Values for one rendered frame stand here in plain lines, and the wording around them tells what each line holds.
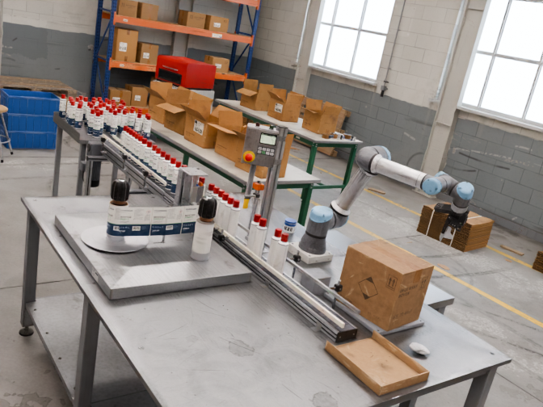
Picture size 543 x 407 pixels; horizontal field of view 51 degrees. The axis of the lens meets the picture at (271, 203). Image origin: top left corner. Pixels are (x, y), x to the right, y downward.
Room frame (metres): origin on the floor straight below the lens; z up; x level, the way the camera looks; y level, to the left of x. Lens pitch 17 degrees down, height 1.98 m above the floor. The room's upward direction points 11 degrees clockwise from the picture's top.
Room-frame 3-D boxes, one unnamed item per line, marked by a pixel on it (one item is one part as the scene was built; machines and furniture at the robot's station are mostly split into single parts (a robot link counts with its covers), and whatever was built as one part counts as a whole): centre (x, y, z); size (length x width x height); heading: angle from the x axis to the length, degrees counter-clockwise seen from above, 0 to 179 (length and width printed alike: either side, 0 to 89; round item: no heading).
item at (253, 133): (2.85, 0.11, 1.38); 0.17 x 0.10 x 0.19; 93
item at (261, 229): (2.60, 0.02, 0.98); 0.05 x 0.05 x 0.20
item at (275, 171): (2.83, 0.02, 1.16); 0.04 x 0.04 x 0.67; 38
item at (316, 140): (7.63, 0.06, 0.39); 2.20 x 0.80 x 0.78; 41
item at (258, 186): (2.79, 0.11, 1.05); 0.10 x 0.04 x 0.33; 128
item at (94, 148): (4.17, 1.40, 0.71); 0.15 x 0.12 x 0.34; 128
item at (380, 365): (1.92, -0.51, 0.85); 0.30 x 0.26 x 0.04; 38
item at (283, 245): (2.45, -0.09, 0.98); 0.05 x 0.05 x 0.20
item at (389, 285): (2.35, -0.56, 0.99); 0.30 x 0.24 x 0.27; 46
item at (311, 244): (2.89, -0.26, 0.92); 0.15 x 0.15 x 0.10
